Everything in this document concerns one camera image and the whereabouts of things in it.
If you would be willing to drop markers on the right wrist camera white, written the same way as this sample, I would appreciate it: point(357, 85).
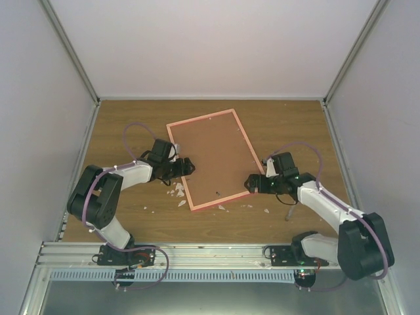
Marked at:
point(270, 168)

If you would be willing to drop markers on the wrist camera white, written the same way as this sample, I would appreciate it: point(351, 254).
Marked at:
point(270, 168)
point(174, 152)

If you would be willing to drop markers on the pink picture frame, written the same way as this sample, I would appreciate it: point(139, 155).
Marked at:
point(222, 154)

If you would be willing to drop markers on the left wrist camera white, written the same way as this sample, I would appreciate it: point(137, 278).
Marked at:
point(174, 152)

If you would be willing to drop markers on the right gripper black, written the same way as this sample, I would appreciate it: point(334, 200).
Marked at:
point(262, 189)

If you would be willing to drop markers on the white debris pile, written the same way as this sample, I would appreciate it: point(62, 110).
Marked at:
point(177, 191)

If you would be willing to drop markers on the grey slotted cable duct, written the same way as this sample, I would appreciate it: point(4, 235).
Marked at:
point(151, 275)

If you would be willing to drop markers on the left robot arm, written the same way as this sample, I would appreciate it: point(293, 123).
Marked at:
point(95, 197)

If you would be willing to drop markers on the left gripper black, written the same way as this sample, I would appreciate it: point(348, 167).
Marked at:
point(180, 171)

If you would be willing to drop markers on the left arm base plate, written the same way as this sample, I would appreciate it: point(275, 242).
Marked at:
point(108, 256)

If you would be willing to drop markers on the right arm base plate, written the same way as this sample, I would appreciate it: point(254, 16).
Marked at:
point(282, 256)

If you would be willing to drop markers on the small screwdriver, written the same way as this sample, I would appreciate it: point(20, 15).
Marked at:
point(290, 213)

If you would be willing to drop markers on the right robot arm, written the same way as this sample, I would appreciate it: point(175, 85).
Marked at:
point(361, 247)

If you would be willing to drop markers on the aluminium front rail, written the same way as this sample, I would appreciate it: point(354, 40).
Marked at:
point(182, 256)

